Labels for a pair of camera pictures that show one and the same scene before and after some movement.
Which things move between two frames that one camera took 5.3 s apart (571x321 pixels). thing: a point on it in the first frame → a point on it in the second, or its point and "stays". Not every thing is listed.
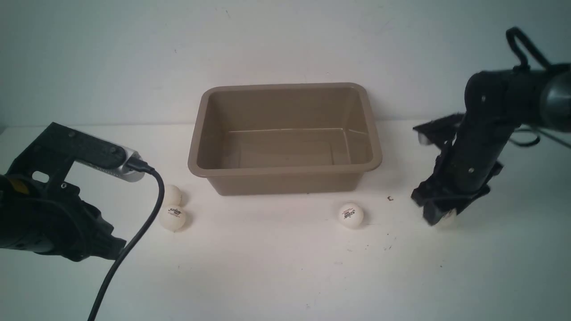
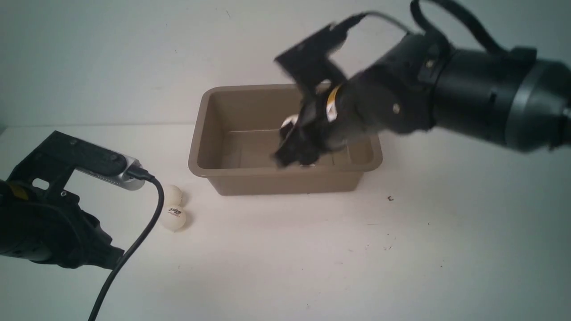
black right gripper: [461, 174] → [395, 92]
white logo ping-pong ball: [350, 215] → [293, 118]
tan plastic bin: [286, 139] stays
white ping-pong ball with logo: [172, 218] stays
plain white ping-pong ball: [173, 195] stays
